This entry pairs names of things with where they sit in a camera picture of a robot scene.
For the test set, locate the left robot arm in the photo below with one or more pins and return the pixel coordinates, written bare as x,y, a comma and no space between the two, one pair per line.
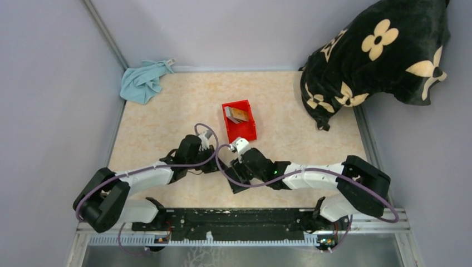
106,199

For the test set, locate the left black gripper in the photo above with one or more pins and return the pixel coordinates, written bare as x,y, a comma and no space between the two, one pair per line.
209,168

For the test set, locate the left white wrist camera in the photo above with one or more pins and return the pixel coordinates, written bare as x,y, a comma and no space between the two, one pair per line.
205,139

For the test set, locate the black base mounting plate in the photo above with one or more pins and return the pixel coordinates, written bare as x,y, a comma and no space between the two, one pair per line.
279,224

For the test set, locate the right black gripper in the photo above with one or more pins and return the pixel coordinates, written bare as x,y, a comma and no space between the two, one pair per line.
239,168

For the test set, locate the light blue cloth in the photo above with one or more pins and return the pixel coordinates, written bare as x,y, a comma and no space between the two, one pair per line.
140,84

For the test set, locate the black floral blanket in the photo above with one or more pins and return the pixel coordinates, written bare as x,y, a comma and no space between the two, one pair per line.
392,47

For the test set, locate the stack of credit cards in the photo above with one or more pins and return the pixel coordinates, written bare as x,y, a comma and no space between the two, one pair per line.
236,115

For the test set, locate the red plastic bin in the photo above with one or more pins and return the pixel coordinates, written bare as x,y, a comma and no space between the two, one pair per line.
245,130

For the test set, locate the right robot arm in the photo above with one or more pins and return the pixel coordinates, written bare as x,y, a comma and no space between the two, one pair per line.
360,187

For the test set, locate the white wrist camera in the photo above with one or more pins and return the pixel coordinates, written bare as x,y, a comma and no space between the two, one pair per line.
239,146
205,139

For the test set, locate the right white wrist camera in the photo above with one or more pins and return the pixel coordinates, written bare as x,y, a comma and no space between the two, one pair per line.
239,146

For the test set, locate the aluminium front rail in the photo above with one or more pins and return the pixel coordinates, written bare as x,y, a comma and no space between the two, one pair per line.
359,224

